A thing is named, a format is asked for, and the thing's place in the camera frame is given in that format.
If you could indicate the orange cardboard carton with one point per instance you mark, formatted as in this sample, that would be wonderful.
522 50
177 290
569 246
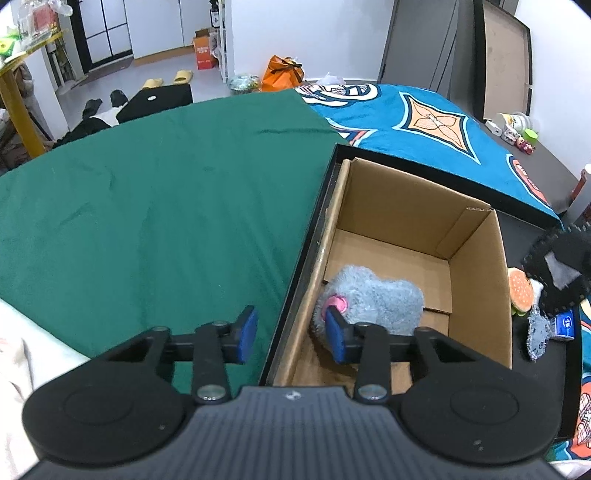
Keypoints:
204 44

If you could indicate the blue patterned blanket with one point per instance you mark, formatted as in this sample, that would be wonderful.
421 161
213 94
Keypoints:
424 127

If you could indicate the yellow slipper right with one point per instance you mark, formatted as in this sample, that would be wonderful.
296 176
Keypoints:
183 77

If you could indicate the grey fluffy plush toy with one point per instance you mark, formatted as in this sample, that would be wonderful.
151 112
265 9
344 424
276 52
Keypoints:
360 295

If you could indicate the black felt patch toy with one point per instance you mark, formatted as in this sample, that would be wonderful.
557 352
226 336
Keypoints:
560 261

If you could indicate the green cup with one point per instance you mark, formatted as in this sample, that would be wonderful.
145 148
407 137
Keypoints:
531 136

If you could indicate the green cloth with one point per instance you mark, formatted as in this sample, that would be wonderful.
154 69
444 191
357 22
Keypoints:
176 219

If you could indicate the yellow slipper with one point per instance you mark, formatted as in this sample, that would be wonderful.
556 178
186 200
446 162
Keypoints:
183 77
152 83

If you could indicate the hamburger plush toy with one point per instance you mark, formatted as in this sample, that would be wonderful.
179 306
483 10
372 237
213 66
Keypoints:
524 292

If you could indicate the black shallow tray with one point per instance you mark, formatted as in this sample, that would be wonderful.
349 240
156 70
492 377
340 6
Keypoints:
559 368

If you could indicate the red small toys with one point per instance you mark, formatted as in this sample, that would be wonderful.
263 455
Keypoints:
524 146

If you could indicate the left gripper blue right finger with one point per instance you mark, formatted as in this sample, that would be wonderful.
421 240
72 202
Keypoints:
372 348

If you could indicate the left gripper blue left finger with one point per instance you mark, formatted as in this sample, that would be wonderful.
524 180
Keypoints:
209 349

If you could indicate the yellow slipper left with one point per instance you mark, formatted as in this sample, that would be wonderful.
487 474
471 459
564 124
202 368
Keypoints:
152 83

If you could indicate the white container with label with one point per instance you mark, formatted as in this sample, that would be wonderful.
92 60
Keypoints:
519 121

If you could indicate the denim fabric toy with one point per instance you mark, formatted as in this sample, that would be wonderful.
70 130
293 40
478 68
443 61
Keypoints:
539 334

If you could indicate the leaning black framed board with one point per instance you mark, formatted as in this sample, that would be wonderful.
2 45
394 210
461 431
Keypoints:
503 62

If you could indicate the orange bag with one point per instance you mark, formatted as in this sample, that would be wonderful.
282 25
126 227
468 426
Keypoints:
282 73

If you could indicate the brown cardboard box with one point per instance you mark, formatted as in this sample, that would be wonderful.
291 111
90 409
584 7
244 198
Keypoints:
401 227

